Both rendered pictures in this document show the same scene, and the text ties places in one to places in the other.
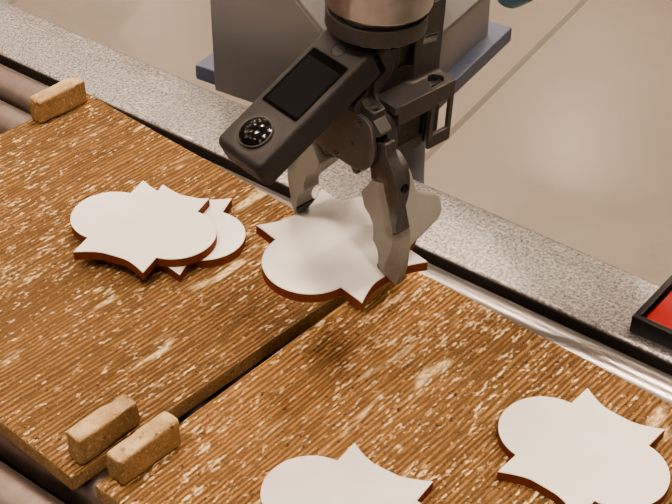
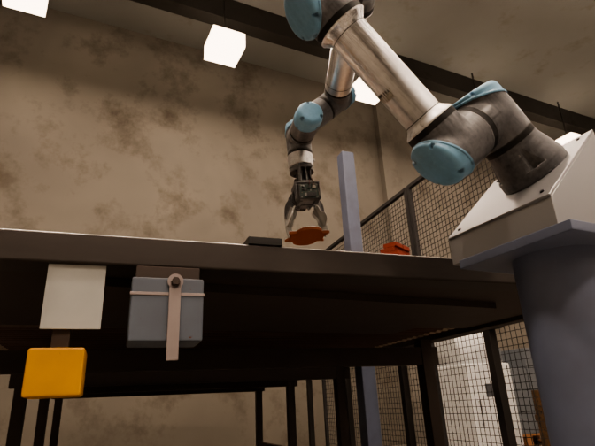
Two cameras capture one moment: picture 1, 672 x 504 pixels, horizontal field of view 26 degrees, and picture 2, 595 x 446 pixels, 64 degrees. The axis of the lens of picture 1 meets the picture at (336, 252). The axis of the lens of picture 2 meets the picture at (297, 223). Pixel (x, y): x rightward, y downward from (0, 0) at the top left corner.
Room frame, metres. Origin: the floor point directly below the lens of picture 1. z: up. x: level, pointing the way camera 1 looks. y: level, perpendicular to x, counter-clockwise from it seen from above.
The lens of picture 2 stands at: (1.53, -1.12, 0.59)
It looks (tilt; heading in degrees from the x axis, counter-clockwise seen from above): 21 degrees up; 121
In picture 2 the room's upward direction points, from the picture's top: 3 degrees counter-clockwise
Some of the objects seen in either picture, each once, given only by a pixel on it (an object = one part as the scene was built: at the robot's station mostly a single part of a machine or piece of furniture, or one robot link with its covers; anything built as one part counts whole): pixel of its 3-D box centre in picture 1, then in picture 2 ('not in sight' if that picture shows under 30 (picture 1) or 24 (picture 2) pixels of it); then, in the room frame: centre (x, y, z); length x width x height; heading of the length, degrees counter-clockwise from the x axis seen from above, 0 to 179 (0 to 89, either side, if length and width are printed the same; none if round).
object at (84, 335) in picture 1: (80, 259); not in sight; (1.01, 0.22, 0.93); 0.41 x 0.35 x 0.02; 47
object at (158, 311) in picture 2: not in sight; (165, 315); (0.81, -0.46, 0.77); 0.14 x 0.11 x 0.18; 52
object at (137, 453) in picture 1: (144, 447); not in sight; (0.75, 0.14, 0.95); 0.06 x 0.02 x 0.03; 139
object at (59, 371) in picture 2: not in sight; (62, 328); (0.71, -0.61, 0.74); 0.09 x 0.08 x 0.24; 52
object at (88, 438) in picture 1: (103, 428); not in sight; (0.77, 0.17, 0.95); 0.06 x 0.02 x 0.03; 137
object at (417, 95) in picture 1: (379, 77); (304, 187); (0.89, -0.03, 1.18); 0.09 x 0.08 x 0.12; 133
